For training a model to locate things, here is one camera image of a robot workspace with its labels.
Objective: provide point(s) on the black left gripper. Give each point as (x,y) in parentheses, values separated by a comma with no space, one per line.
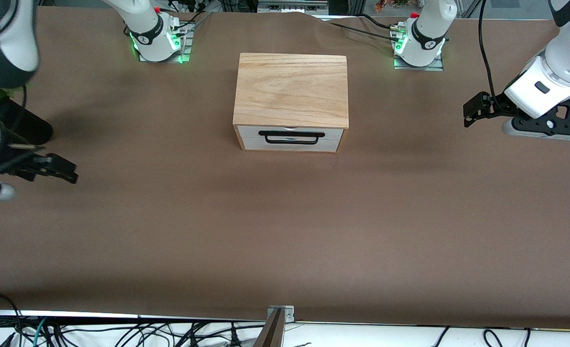
(500,104)

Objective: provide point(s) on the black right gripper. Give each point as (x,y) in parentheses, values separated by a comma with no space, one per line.
(23,166)

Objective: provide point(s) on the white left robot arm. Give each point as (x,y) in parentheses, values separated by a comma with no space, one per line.
(554,77)

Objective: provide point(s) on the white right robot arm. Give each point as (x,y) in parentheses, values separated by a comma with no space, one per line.
(5,38)

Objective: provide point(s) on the light wooden drawer cabinet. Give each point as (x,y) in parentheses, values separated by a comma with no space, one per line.
(289,86)

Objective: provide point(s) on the black cylindrical vase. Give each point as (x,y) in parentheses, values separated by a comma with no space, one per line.
(32,126)

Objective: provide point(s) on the orange dried flowers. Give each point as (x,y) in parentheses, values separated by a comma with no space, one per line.
(386,5)

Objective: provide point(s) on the brown table cover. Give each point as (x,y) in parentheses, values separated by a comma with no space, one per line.
(284,231)

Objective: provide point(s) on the brown angled beam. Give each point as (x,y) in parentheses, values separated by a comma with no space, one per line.
(270,335)

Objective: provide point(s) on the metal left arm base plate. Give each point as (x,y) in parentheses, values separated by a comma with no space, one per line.
(436,65)

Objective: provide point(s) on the black right camera mount bracket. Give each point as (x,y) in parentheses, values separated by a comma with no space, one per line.
(0,168)

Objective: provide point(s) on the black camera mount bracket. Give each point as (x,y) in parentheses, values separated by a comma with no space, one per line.
(554,124)
(0,168)

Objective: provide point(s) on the black left camera mount bracket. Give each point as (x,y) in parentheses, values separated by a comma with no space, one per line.
(554,124)

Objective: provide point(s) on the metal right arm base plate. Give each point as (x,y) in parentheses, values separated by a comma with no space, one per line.
(186,43)

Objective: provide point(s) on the aluminium frame rail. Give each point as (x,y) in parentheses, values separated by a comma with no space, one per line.
(292,6)

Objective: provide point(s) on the grey metal clamp bracket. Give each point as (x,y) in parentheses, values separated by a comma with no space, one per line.
(288,312)

